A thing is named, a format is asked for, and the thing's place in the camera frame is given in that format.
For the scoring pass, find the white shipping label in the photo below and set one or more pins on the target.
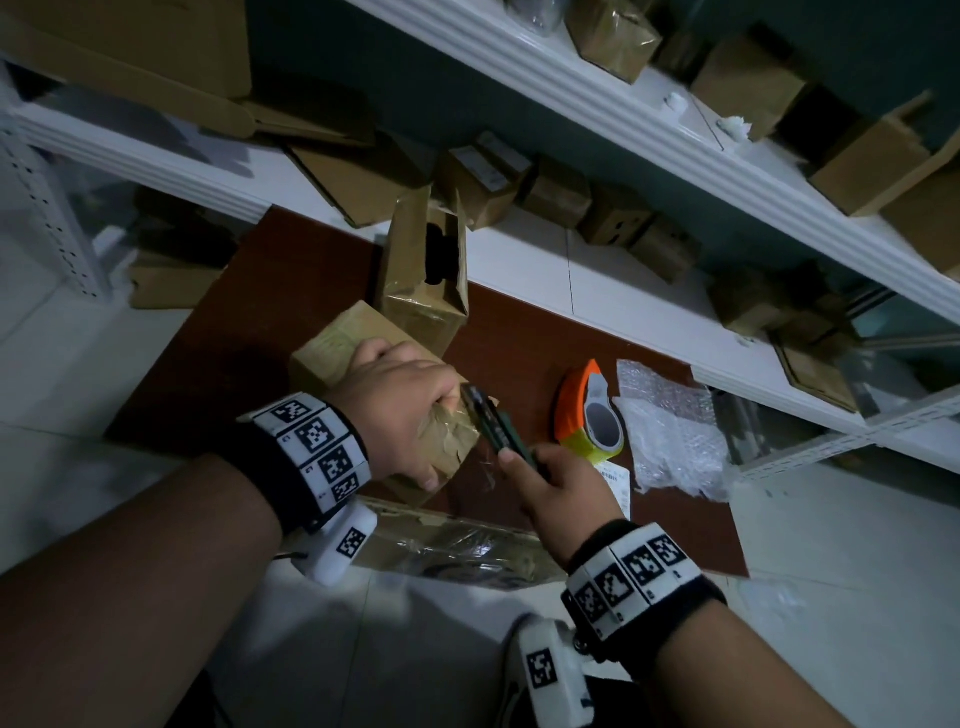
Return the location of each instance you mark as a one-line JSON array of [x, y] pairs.
[[613, 480]]

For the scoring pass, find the person's right forearm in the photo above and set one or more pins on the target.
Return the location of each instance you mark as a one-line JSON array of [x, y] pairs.
[[742, 675]]

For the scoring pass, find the plastic wrapped cardboard base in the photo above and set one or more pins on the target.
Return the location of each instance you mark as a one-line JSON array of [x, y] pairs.
[[450, 547]]

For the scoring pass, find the open cardboard box with cutout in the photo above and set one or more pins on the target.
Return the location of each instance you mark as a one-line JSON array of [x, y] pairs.
[[420, 315]]

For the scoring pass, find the large flat cardboard sheet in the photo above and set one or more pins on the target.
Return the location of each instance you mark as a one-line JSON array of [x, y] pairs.
[[127, 45]]

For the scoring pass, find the person's right hand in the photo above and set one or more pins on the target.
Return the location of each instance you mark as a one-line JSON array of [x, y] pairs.
[[574, 510]]

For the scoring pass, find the clear bubble wrap sheet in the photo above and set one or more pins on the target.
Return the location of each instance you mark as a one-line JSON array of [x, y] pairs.
[[675, 450], [667, 386]]

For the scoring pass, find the plastic bottle with white label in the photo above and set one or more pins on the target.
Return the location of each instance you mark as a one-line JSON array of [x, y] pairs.
[[536, 11]]

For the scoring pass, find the white bottle cap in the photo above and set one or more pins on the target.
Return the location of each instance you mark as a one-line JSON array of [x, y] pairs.
[[676, 103]]

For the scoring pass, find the person's left forearm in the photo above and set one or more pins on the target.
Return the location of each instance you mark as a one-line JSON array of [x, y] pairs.
[[127, 600]]

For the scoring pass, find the crumpled white tissue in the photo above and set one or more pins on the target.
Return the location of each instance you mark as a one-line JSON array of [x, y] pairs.
[[735, 129]]

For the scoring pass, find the taped cardboard parcel box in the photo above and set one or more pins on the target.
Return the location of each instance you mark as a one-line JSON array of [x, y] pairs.
[[330, 345]]

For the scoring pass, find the person's left hand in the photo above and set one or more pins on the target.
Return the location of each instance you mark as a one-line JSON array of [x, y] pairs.
[[397, 412]]

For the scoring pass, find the reddish brown wooden board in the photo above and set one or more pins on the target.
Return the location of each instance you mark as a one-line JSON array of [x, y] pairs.
[[262, 337]]

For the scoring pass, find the dark green utility knife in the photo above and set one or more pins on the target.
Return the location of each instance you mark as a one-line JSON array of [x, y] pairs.
[[487, 420]]

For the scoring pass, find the white metal storage rack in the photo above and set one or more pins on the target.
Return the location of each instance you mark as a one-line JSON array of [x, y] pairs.
[[525, 262], [825, 442]]

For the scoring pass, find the orange tape dispenser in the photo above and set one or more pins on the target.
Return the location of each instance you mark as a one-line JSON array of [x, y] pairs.
[[574, 397]]

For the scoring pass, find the folded flat cardboard carton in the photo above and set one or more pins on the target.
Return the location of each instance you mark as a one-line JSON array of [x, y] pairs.
[[315, 120]]

